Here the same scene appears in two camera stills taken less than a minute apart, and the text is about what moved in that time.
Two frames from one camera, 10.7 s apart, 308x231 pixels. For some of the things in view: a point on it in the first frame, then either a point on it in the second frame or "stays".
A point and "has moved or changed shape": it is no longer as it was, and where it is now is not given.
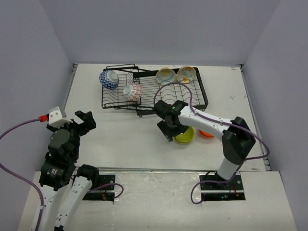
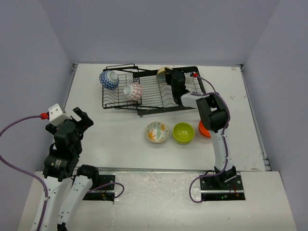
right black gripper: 170,134 -> 169,75
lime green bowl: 186,137 stays
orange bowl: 206,134 stays
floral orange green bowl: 186,74 has moved or changed shape
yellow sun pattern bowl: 165,75 stays
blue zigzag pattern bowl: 109,79 stays
